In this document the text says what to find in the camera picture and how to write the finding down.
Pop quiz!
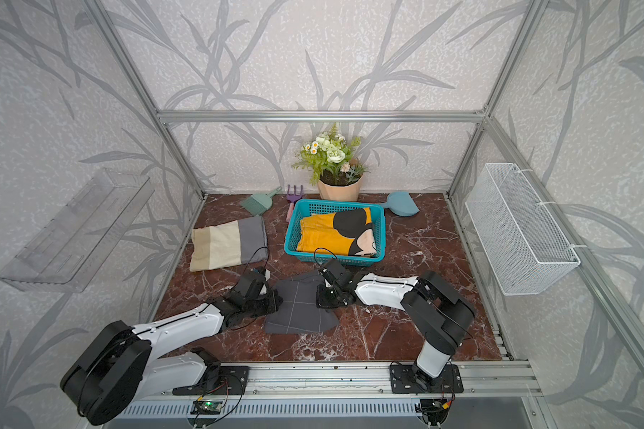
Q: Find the controller board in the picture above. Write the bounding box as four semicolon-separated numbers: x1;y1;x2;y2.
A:
415;399;453;416
191;399;225;416

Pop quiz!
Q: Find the orange cartoon pillowcase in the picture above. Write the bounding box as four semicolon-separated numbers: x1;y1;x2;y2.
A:
296;207;377;257

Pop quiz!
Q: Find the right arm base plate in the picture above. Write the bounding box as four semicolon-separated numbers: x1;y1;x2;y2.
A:
388;361;464;395

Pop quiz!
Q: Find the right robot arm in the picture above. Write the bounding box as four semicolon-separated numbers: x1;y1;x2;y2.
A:
316;258;476;387

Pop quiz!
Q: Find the right controller board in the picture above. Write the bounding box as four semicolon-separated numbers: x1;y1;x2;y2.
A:
415;399;453;416

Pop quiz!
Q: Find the aluminium cage frame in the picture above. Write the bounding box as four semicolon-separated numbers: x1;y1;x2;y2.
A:
84;1;644;375

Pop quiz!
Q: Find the potted artificial flower plant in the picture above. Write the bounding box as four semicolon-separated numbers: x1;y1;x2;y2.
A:
292;124;367;202

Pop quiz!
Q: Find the clear acrylic wall shelf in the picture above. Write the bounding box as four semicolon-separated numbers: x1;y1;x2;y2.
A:
0;168;155;293

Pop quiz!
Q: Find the purple toy rake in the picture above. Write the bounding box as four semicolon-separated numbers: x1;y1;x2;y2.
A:
286;185;304;223

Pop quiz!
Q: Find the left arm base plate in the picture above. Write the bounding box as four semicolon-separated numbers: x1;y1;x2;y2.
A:
172;365;250;396

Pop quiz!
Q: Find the beige and grey pillowcase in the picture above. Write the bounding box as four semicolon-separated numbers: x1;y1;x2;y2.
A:
190;216;268;272

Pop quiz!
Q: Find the white wire wall basket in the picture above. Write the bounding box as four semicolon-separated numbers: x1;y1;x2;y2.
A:
465;163;581;296

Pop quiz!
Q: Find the teal plastic basket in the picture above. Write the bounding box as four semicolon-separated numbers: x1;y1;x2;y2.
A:
283;198;387;268

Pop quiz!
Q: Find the blue toy scoop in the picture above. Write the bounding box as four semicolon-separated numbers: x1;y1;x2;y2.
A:
379;191;420;217

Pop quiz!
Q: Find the aluminium front rail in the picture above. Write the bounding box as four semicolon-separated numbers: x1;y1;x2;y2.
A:
134;360;542;401

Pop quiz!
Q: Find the dark grey checked pillowcase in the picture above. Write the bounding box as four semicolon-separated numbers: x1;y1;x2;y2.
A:
264;270;339;334

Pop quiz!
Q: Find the green toy dustpan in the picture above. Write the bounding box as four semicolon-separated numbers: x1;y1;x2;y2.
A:
241;187;282;216

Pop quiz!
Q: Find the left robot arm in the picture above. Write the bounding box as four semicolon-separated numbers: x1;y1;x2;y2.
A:
60;268;284;425

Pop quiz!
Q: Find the left controller board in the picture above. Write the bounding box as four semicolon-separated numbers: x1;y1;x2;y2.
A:
191;399;225;416

